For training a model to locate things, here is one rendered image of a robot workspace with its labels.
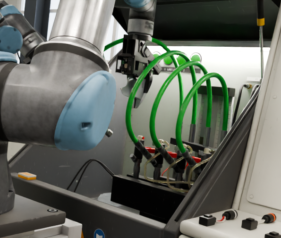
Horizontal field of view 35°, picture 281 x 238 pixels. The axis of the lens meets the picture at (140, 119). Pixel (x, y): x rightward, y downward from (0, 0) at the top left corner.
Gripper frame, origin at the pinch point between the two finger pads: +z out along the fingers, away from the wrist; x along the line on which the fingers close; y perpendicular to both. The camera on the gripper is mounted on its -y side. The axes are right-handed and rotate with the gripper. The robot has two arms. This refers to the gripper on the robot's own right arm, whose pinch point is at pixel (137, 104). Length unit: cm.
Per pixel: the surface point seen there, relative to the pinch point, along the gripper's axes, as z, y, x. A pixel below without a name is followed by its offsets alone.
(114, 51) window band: -60, -374, -383
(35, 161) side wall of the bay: 22.5, 11.8, -30.8
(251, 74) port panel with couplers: -13.3, -30.6, 20.5
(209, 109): -0.9, -14.0, 16.6
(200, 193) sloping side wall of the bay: 17.6, 14.7, 34.7
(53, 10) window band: -125, -367, -530
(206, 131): 5.7, -14.0, 16.5
